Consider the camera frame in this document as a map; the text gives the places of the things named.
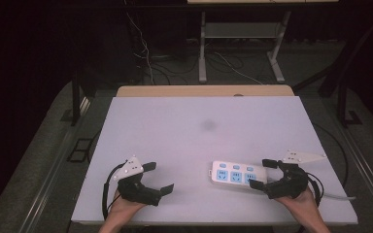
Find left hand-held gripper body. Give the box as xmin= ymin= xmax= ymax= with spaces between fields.
xmin=113 ymin=155 xmax=161 ymax=207

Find white cable on floor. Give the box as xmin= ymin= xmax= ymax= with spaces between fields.
xmin=213 ymin=51 xmax=264 ymax=85
xmin=125 ymin=12 xmax=155 ymax=85

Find black cable on floor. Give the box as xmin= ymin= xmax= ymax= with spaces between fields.
xmin=313 ymin=121 xmax=350 ymax=189

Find black metal stand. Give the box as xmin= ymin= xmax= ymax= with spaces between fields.
xmin=335 ymin=74 xmax=364 ymax=128

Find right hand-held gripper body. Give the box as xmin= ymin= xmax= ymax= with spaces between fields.
xmin=265 ymin=150 xmax=327 ymax=200

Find person's right hand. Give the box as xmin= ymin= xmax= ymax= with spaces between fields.
xmin=273 ymin=187 xmax=322 ymax=221

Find white table mat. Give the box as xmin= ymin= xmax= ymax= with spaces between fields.
xmin=71 ymin=95 xmax=359 ymax=226

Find grey metal table frame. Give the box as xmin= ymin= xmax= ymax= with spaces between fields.
xmin=197 ymin=10 xmax=292 ymax=84

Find aluminium floor rail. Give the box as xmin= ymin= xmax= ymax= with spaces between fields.
xmin=18 ymin=96 xmax=92 ymax=233
xmin=331 ymin=119 xmax=373 ymax=224

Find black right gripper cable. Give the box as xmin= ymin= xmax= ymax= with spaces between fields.
xmin=305 ymin=171 xmax=325 ymax=208

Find white power strip blue sockets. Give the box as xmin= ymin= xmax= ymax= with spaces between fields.
xmin=208 ymin=160 xmax=269 ymax=192

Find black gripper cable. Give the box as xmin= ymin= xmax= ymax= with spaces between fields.
xmin=101 ymin=162 xmax=125 ymax=221
xmin=305 ymin=171 xmax=325 ymax=208

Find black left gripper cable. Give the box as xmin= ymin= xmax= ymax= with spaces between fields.
xmin=101 ymin=162 xmax=125 ymax=221

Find person's left hand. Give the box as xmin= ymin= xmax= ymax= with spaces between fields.
xmin=106 ymin=190 xmax=148 ymax=223

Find grey power strip cable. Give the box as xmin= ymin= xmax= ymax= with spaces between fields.
xmin=317 ymin=191 xmax=357 ymax=201

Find black floor frame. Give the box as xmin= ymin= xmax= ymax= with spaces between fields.
xmin=66 ymin=138 xmax=94 ymax=164

